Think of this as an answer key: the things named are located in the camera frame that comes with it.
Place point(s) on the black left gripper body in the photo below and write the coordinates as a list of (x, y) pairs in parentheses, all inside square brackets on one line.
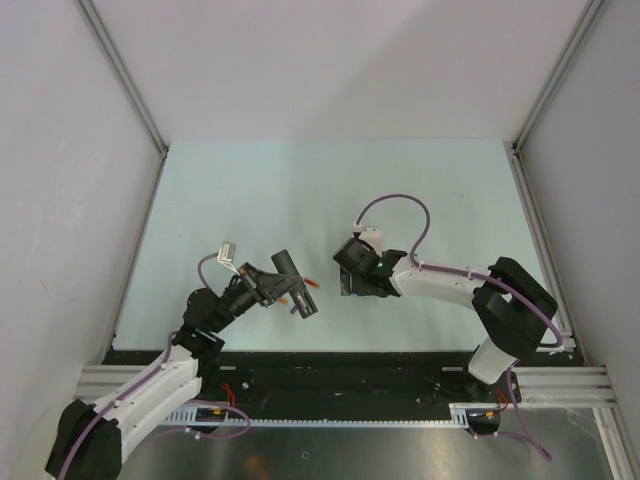
[(249, 274)]

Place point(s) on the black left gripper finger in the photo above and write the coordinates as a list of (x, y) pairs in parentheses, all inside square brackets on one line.
[(265, 279), (295, 291)]

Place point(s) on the black remote control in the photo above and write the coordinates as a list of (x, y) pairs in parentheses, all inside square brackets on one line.
[(284, 264)]

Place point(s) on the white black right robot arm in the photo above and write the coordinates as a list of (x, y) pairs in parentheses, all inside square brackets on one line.
[(514, 309)]

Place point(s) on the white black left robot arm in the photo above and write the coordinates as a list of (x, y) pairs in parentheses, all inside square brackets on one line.
[(95, 439)]

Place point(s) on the red orange battery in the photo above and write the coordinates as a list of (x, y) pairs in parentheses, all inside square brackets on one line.
[(311, 283)]

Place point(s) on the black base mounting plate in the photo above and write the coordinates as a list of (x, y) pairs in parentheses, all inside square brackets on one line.
[(349, 388)]

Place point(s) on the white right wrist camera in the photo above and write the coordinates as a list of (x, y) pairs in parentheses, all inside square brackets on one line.
[(370, 235)]

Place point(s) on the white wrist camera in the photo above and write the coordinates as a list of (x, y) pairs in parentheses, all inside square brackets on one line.
[(370, 235), (225, 255)]

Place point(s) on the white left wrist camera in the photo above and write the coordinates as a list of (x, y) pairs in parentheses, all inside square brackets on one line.
[(225, 255)]

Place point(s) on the left aluminium frame post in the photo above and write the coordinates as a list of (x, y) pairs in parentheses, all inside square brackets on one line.
[(116, 63)]

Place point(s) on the aluminium frame post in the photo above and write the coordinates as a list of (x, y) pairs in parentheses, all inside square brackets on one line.
[(569, 53), (116, 63)]

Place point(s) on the right aluminium frame post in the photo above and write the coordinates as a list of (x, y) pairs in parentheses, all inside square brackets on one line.
[(569, 53)]

